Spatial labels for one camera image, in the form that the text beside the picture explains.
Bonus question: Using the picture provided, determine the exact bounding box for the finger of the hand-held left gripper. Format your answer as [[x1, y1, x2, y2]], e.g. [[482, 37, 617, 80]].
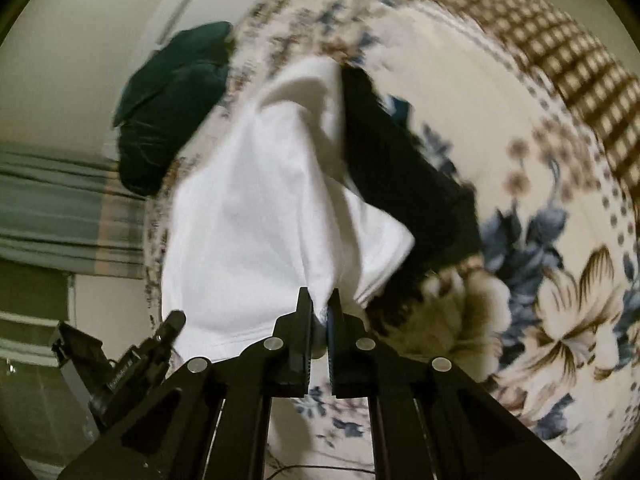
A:
[[150, 310, 187, 356]]

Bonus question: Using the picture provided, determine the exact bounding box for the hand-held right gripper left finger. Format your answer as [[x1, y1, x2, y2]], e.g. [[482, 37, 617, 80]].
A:
[[57, 287, 317, 480]]

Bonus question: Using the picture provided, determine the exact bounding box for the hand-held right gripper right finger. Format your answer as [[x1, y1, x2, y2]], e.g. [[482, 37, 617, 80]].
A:
[[326, 288, 583, 480]]

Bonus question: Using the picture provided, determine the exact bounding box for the white t-shirt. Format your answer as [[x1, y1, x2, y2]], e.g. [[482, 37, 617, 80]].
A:
[[161, 55, 417, 363]]

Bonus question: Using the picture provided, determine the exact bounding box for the green striped cloth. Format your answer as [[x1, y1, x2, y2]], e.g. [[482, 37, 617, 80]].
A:
[[0, 142, 151, 281]]

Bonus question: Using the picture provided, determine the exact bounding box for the black garment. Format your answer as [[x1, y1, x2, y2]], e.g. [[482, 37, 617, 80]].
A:
[[340, 66, 483, 311]]

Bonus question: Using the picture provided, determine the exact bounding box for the dark green garment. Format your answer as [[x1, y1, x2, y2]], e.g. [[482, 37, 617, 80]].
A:
[[112, 21, 236, 197]]

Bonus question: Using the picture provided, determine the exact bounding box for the floral blanket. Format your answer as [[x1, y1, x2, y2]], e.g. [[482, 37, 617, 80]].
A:
[[142, 0, 640, 480]]

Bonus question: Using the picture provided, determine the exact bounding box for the black cable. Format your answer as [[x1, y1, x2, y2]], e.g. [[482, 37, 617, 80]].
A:
[[265, 464, 376, 480]]

